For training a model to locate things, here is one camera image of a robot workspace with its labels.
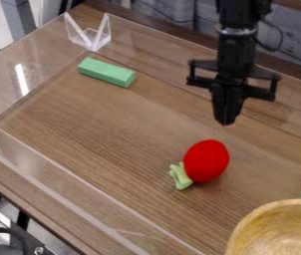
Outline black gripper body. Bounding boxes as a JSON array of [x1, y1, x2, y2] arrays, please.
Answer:
[[185, 24, 280, 102]]

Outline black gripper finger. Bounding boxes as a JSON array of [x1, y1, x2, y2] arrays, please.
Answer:
[[224, 88, 246, 125], [211, 83, 226, 125]]

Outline red plush fruit green stem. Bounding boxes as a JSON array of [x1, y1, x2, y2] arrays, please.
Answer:
[[168, 139, 230, 190]]

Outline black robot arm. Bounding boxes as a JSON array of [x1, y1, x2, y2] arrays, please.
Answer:
[[185, 0, 280, 126]]

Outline green rectangular block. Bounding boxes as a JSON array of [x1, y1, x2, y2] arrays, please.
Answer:
[[78, 58, 136, 88]]

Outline clear acrylic tray walls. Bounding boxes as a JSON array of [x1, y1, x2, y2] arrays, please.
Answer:
[[0, 7, 301, 255]]

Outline wooden bowl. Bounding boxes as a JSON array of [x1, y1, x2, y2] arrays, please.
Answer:
[[224, 199, 301, 255]]

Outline black device with screw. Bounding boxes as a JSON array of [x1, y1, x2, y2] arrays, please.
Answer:
[[0, 227, 57, 255]]

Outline black cable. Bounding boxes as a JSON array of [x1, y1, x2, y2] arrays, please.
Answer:
[[0, 227, 30, 255]]

